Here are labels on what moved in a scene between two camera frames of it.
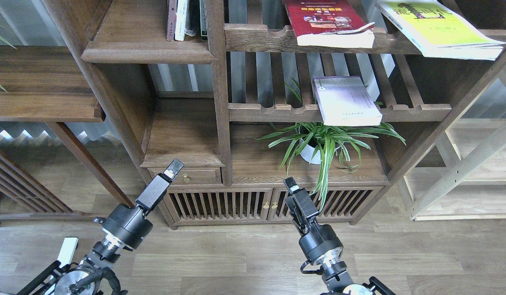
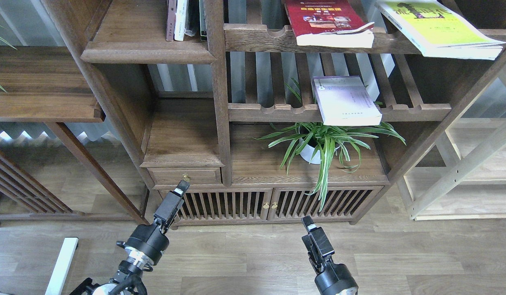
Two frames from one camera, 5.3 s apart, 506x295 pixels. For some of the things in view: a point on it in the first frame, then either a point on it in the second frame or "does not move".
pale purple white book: x=346 y=101 does not move
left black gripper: x=131 y=224 → x=151 y=239
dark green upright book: x=203 y=14 does not move
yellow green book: x=438 y=30 does not move
